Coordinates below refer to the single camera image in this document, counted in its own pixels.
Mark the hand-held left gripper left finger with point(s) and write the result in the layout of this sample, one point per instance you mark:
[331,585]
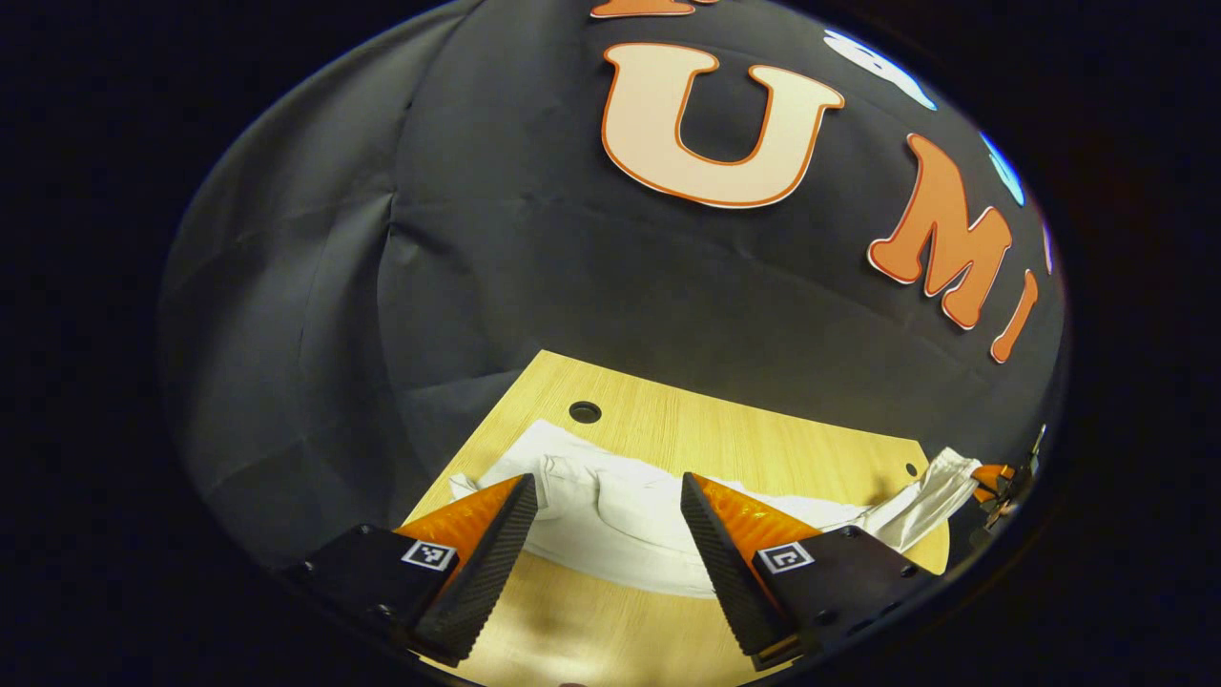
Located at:
[482,572]

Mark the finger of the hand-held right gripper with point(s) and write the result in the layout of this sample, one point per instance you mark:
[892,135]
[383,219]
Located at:
[992,480]

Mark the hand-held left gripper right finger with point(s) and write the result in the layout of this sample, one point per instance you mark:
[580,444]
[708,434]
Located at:
[730,572]

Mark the white jeans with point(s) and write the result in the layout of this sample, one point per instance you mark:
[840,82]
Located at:
[630,534]

